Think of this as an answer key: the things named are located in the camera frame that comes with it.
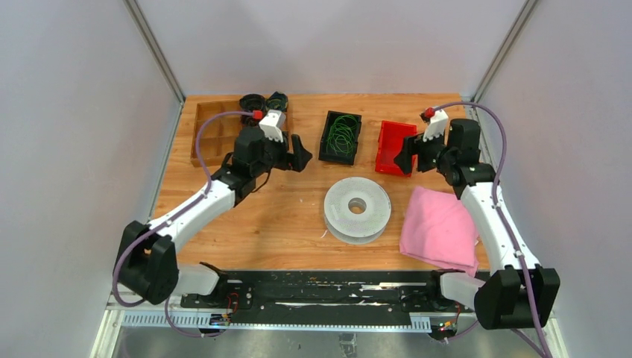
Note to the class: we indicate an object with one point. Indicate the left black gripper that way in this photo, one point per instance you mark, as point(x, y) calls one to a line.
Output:
point(296, 161)

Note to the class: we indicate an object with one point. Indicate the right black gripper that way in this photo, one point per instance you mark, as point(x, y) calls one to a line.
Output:
point(415, 145)

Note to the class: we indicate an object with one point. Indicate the grey filament spool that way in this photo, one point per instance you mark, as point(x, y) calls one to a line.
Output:
point(356, 210)

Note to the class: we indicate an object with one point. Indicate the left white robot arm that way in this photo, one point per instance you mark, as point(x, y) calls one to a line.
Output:
point(147, 257)

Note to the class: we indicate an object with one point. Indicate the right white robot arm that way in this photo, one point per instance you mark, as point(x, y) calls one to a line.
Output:
point(519, 292)

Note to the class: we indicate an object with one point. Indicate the red plastic bin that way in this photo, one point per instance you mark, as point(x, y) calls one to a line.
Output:
point(390, 141)

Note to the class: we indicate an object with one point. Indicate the black plastic bin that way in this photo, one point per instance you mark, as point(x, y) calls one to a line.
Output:
point(339, 140)

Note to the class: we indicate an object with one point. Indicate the dark patterned cloth roll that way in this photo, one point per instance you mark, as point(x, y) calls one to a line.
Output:
point(277, 101)

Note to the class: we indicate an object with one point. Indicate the pink cloth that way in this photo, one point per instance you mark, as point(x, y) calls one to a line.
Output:
point(438, 229)

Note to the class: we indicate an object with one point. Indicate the wooden compartment tray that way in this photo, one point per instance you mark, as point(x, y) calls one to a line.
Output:
point(219, 136)

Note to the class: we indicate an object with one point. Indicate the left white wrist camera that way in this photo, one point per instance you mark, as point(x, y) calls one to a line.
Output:
point(271, 125)

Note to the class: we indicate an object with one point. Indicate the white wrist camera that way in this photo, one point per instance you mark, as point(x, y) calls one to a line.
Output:
point(436, 121)
point(271, 125)

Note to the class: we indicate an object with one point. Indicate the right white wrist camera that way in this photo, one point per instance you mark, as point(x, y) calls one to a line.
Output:
point(436, 121)

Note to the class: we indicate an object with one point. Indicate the right aluminium frame rail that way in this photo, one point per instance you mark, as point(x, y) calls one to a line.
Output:
point(548, 338)

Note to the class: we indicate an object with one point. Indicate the aluminium frame rail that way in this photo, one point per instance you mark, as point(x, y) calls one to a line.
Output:
point(548, 338)
point(108, 338)

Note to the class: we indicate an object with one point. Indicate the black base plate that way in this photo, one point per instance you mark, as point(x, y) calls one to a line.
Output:
point(324, 300)

